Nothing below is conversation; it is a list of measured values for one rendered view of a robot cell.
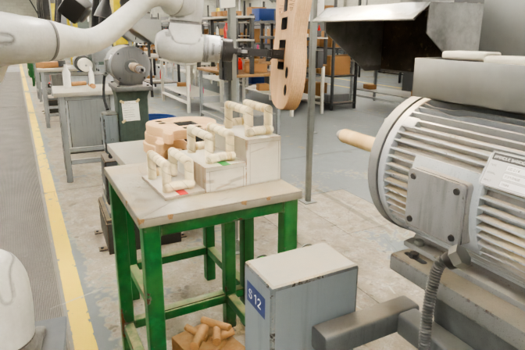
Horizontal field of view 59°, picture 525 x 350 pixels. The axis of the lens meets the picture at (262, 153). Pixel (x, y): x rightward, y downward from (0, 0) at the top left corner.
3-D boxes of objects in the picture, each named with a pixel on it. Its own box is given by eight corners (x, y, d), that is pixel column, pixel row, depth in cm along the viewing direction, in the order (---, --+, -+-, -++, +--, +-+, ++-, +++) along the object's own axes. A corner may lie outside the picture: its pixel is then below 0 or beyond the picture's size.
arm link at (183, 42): (203, 66, 148) (205, 23, 145) (153, 62, 145) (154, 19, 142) (201, 63, 159) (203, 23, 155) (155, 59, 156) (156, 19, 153)
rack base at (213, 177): (247, 185, 169) (247, 161, 167) (205, 193, 161) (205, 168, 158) (215, 167, 191) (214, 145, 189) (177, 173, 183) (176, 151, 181)
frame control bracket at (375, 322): (418, 325, 78) (419, 305, 77) (325, 361, 69) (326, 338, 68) (401, 313, 81) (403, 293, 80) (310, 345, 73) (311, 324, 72)
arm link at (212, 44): (203, 62, 149) (222, 64, 150) (205, 33, 147) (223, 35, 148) (201, 62, 158) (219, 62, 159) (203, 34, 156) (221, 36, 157)
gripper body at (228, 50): (219, 60, 158) (245, 62, 160) (221, 61, 150) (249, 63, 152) (220, 38, 157) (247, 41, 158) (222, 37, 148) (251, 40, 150)
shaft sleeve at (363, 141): (404, 164, 90) (410, 148, 90) (393, 159, 88) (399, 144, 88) (347, 144, 105) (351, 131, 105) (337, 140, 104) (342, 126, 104)
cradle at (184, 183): (197, 187, 161) (196, 179, 161) (165, 194, 156) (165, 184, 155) (193, 185, 164) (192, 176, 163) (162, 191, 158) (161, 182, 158)
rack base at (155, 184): (207, 193, 161) (206, 190, 161) (165, 201, 154) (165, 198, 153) (178, 173, 184) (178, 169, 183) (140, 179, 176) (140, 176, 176)
